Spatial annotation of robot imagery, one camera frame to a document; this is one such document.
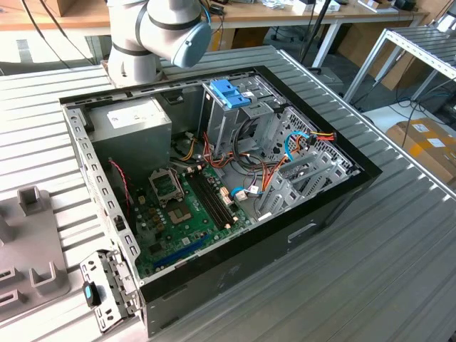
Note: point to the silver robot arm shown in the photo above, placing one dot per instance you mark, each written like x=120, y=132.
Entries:
x=135, y=46

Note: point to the metal disk bay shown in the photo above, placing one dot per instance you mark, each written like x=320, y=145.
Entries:
x=285, y=189

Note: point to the white board connector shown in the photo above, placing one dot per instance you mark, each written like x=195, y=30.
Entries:
x=226, y=197

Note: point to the black RAM slot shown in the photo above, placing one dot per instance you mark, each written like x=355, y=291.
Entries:
x=220, y=199
x=209, y=199
x=203, y=199
x=214, y=199

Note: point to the metal drive cage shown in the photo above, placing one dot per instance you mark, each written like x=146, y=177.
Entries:
x=221, y=124

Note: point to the CPU socket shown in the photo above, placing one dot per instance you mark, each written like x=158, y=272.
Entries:
x=180, y=215

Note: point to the blue plastic bay latch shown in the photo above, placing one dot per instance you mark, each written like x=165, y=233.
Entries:
x=228, y=92

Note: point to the green motherboard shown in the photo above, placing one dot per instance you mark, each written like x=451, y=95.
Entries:
x=178, y=242

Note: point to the blue expansion slot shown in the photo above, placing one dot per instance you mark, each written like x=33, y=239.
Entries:
x=181, y=251

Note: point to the grey power supply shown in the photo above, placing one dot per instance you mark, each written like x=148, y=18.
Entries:
x=135, y=142

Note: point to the black open PC case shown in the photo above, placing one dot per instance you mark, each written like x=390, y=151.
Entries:
x=249, y=267

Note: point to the small brown cardboard box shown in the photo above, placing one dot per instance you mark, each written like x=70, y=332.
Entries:
x=249, y=37

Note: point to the long wooden desk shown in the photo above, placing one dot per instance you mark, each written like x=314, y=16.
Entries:
x=270, y=16

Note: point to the black tripod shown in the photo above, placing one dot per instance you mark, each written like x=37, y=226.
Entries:
x=313, y=32

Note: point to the large brown cardboard box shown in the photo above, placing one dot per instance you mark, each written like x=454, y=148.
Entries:
x=356, y=42

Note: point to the labelled cardboard box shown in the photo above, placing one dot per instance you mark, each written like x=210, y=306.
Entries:
x=420, y=149

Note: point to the grey parts rack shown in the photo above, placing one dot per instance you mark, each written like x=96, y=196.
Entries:
x=32, y=242

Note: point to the metal slat side table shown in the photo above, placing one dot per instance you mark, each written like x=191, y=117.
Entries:
x=427, y=46

